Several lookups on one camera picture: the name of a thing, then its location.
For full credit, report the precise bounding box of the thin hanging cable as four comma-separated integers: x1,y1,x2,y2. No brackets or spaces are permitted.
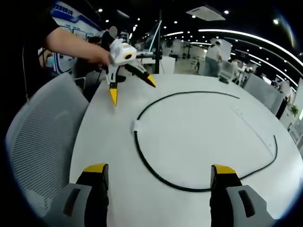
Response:
22,44,29,101

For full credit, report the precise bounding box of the black cable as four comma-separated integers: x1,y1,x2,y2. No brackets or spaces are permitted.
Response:
133,90,278,192

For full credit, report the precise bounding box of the white cable gland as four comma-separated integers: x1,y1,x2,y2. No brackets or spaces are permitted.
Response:
130,119,141,133

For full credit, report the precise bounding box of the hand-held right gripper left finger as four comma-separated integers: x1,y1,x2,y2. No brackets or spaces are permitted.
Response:
45,163,110,227

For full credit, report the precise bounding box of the green potted plant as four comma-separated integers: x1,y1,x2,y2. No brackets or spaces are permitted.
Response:
289,104,300,117

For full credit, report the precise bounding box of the person's body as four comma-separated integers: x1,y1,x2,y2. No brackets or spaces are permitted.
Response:
0,0,61,82

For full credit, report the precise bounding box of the white table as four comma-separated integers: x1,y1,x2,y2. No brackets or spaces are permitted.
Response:
69,72,303,227

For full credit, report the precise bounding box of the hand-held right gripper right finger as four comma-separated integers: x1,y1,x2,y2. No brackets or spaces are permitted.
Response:
209,164,276,227

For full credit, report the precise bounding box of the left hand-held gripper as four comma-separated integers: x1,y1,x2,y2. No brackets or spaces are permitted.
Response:
105,38,157,107

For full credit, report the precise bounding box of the person's left forearm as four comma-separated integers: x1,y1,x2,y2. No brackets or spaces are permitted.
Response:
45,26,111,66

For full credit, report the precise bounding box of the black stand pole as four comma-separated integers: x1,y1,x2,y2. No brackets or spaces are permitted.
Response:
152,9,164,74

